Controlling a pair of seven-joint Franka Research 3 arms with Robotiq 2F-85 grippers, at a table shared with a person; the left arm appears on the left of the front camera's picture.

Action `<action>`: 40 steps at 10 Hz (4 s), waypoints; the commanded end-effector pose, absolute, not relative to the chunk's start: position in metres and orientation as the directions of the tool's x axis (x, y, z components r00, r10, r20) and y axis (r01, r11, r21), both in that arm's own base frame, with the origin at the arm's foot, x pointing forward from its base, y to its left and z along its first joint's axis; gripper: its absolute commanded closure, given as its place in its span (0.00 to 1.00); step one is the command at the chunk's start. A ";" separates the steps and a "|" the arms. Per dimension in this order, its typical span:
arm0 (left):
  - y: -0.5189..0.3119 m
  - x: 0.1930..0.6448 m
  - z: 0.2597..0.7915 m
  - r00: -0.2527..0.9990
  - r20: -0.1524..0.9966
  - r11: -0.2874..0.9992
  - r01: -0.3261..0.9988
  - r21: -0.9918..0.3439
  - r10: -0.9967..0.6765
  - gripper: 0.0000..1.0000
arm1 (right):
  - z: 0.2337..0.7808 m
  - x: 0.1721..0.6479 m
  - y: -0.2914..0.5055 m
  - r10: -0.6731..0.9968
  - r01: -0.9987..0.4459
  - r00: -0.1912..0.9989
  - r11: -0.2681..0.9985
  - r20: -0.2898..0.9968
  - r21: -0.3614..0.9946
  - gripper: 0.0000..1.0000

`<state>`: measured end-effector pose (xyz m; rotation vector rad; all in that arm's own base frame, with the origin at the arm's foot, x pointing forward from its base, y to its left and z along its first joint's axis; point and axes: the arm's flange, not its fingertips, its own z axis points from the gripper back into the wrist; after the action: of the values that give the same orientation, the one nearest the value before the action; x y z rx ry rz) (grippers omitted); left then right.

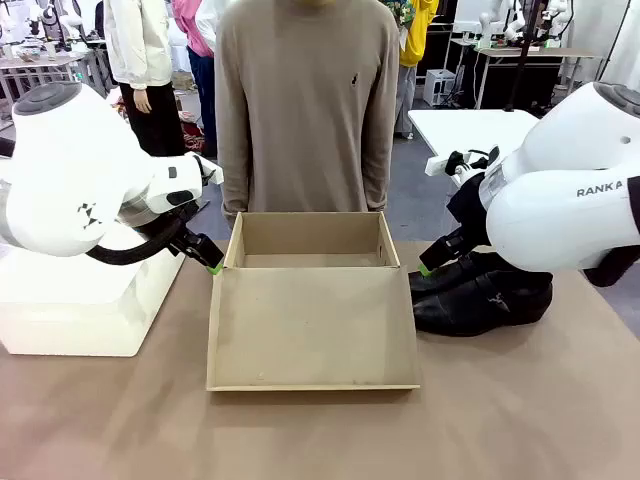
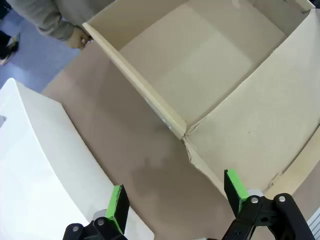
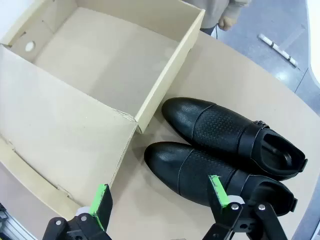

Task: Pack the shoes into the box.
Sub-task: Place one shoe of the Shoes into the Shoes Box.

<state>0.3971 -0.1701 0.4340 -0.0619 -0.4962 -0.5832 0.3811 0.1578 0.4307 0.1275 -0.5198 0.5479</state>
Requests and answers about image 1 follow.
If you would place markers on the white foam box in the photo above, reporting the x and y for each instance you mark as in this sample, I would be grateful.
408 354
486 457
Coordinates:
75 310

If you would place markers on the brown cardboard shoe box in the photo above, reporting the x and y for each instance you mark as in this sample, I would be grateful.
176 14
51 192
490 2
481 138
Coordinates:
310 325

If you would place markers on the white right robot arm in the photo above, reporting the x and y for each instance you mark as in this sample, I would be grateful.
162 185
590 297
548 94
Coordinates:
560 190

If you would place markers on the white background table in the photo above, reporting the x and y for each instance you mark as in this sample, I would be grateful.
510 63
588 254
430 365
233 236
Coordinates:
465 127

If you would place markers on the background robot workbench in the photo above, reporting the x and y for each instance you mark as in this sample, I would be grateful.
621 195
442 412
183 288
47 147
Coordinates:
530 52

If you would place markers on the bystander in white jacket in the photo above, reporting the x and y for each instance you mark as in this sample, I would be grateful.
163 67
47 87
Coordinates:
140 50

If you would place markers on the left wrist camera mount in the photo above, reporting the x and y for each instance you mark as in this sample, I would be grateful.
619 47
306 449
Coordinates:
212 172

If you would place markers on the patterned red cloth pile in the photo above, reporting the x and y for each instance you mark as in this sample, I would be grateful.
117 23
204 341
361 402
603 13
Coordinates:
192 132

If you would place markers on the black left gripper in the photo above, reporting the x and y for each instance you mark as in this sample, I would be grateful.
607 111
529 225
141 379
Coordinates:
181 241

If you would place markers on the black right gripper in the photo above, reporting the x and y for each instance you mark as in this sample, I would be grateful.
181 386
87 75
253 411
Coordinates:
470 210

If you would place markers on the black buckled leather shoe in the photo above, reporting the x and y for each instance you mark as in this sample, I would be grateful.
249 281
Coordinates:
475 307

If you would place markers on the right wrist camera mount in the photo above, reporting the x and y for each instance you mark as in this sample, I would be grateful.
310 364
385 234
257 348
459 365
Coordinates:
465 162

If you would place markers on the bystander in yellow top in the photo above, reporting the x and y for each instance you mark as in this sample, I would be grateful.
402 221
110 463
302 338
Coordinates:
412 40

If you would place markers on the bystander in pink top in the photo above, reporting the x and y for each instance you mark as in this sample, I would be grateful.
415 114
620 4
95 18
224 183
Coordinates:
200 75

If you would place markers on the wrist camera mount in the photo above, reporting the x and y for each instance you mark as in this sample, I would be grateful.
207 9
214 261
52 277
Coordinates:
212 172
465 162

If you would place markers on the person's beige sweater torso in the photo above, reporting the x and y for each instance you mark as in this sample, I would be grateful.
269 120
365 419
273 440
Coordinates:
305 110

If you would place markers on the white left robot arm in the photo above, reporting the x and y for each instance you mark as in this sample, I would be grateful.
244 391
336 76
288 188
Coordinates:
70 165

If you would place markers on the small white crate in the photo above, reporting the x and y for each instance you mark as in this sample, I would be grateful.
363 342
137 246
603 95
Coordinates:
440 87

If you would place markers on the bystander in white shirt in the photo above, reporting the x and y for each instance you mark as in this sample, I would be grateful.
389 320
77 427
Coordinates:
206 25

